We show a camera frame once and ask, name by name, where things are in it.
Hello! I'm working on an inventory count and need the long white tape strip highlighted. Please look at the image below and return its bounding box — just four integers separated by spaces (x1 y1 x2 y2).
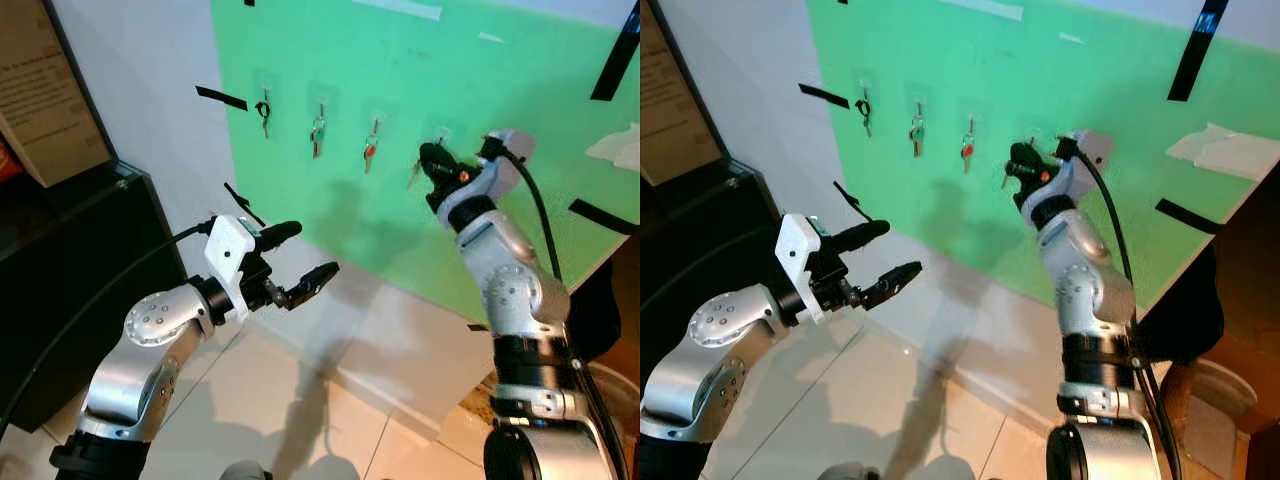
934 0 1027 22
349 0 442 22

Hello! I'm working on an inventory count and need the large brown cardboard box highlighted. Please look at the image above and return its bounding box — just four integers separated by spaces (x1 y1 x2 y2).
0 0 113 189
640 18 703 188

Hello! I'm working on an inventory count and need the brown wooden cabinet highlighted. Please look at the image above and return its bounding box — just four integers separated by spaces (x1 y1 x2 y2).
1140 168 1280 480

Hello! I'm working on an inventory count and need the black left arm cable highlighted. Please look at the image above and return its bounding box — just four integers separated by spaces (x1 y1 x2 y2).
0 221 217 443
640 222 786 331

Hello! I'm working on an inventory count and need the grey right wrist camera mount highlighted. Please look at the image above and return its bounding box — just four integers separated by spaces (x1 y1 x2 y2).
477 129 539 199
1059 129 1115 197

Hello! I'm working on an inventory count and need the beige round container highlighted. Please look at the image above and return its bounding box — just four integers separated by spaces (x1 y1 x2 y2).
1164 357 1260 433

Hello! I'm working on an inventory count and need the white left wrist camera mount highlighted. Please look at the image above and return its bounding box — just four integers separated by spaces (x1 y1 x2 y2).
774 211 832 327
204 214 260 324

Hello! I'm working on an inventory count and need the torn white tape patch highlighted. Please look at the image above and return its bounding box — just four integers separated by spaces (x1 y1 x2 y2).
584 121 641 172
1164 121 1280 184

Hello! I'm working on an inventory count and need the long black tape strip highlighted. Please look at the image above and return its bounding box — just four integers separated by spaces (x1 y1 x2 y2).
589 12 641 102
1167 0 1230 104

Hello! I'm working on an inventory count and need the green wall sheet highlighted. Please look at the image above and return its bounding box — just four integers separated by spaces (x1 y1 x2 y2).
209 0 641 323

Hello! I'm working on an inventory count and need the short black tape strip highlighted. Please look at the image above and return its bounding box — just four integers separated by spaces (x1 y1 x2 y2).
567 197 641 237
194 85 250 112
1154 197 1224 237
797 82 852 110

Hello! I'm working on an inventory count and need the thin black tape strip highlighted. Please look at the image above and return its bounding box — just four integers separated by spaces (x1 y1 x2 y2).
832 179 874 224
223 181 267 227

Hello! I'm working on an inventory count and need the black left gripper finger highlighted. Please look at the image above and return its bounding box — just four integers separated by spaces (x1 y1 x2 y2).
830 219 891 253
285 262 341 309
256 220 303 251
862 261 923 309

